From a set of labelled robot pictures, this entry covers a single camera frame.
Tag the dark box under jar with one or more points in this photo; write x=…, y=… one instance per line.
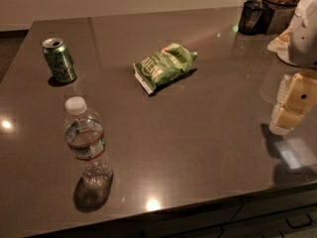
x=276, y=18

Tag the black mesh cup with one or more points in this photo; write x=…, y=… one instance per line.
x=251, y=18

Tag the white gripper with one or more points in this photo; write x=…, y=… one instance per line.
x=304, y=37

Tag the black drawer handle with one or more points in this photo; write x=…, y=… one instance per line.
x=299, y=221

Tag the clear plastic water bottle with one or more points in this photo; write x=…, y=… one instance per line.
x=85, y=137

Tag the green chip bag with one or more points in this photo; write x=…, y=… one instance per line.
x=164, y=66

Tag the green soda can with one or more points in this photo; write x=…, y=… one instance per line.
x=59, y=60

